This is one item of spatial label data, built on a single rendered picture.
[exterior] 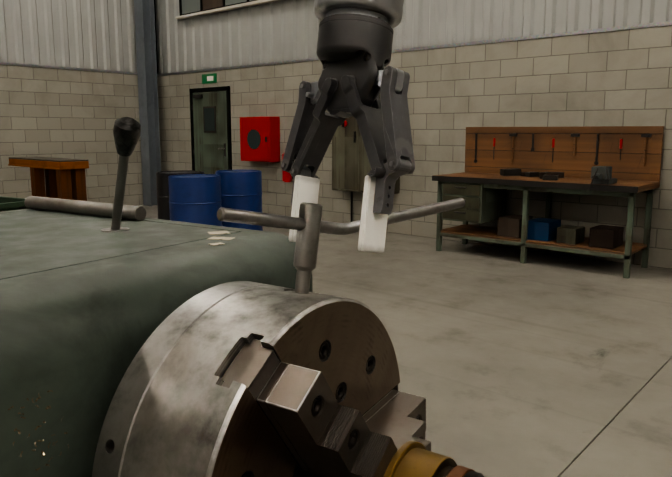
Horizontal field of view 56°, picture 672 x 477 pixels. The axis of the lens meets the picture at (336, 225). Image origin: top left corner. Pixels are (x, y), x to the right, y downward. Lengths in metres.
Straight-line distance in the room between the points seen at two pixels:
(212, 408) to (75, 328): 0.15
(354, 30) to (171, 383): 0.36
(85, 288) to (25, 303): 0.06
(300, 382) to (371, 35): 0.33
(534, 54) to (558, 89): 0.49
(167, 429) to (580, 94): 7.01
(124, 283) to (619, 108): 6.80
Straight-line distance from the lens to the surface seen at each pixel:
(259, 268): 0.74
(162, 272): 0.66
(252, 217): 0.56
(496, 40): 7.82
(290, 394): 0.50
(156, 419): 0.53
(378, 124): 0.61
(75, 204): 1.08
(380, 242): 0.59
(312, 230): 0.59
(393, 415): 0.66
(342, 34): 0.62
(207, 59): 11.46
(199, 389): 0.51
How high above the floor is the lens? 1.39
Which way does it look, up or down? 9 degrees down
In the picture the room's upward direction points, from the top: straight up
